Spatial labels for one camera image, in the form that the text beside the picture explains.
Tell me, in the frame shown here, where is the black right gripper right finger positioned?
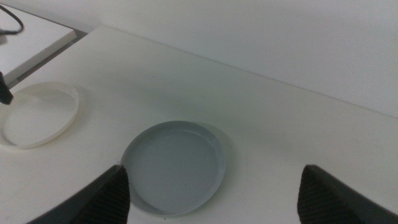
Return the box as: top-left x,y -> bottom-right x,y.
296,164 -> 398,224

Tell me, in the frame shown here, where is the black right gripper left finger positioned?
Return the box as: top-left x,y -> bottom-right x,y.
26,164 -> 131,224

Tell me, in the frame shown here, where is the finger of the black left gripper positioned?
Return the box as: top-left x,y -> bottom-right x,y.
0,71 -> 14,105

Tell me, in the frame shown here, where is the white shallow bowl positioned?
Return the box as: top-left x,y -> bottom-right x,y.
0,81 -> 80,149

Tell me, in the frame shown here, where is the pale blue shallow bowl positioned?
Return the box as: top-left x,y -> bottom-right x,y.
120,120 -> 227,217

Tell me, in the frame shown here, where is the white side table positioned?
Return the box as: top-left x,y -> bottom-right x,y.
0,3 -> 77,85

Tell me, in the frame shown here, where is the black cable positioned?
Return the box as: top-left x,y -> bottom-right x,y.
0,4 -> 25,35

